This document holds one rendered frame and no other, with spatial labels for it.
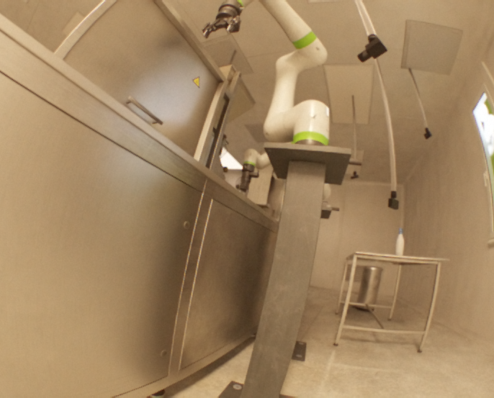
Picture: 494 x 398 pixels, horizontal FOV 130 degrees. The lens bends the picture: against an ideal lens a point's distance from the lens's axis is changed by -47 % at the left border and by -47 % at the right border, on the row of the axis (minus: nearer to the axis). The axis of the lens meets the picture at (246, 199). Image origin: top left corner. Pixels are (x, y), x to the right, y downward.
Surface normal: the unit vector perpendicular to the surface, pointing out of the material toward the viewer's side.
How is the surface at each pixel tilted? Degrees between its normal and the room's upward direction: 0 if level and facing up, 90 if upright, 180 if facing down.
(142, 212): 90
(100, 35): 90
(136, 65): 90
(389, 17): 180
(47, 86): 90
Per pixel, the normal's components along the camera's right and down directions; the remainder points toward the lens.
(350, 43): -0.20, 0.95
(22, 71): 0.90, 0.08
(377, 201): -0.39, -0.29
